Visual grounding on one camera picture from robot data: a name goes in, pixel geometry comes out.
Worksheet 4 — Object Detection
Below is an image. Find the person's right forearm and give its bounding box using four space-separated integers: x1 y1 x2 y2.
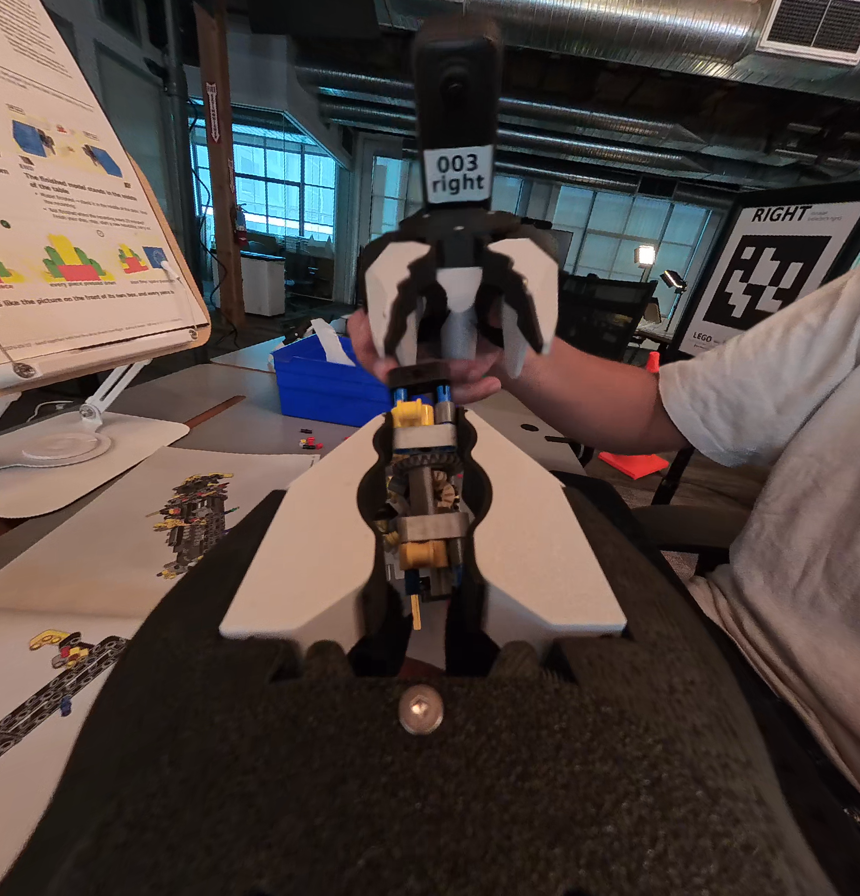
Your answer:
503 329 690 455

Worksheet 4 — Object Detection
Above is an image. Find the white paper slip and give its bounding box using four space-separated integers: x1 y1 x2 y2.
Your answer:
311 318 357 366

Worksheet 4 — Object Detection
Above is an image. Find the white cabinet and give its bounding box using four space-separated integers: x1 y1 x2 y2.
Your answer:
213 248 287 317

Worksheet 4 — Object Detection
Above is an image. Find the person's right hand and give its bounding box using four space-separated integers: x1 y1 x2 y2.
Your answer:
346 308 505 406

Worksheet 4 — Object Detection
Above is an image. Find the lego instruction booklet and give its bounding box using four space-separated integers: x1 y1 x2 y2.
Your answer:
0 448 322 890

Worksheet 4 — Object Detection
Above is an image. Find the white air vent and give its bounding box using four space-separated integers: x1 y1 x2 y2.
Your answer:
757 0 860 65

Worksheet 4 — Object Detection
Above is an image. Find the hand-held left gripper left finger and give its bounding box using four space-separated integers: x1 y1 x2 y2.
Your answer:
220 412 413 677

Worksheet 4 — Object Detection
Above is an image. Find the blue plastic bin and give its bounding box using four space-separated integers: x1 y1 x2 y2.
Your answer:
270 318 396 428

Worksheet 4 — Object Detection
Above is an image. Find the wooden post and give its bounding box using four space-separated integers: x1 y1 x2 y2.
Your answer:
194 0 247 328

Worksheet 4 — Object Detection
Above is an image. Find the black monitor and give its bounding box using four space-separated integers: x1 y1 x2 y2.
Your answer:
559 273 658 361

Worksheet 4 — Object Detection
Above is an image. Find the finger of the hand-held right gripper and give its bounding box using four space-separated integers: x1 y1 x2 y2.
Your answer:
484 238 559 380
363 241 432 366

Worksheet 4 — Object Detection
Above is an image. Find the metal air duct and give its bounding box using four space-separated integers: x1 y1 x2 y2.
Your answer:
374 0 763 64

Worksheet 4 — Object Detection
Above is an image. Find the printed marker board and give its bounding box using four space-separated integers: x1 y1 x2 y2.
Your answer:
671 181 860 358

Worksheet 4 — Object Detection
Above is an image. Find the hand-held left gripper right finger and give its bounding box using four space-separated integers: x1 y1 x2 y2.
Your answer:
447 409 628 677

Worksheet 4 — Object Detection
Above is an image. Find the black strap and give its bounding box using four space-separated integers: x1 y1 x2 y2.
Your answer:
710 616 860 862

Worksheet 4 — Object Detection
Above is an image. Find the lego car chassis model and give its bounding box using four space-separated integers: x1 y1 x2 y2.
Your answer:
374 384 473 631

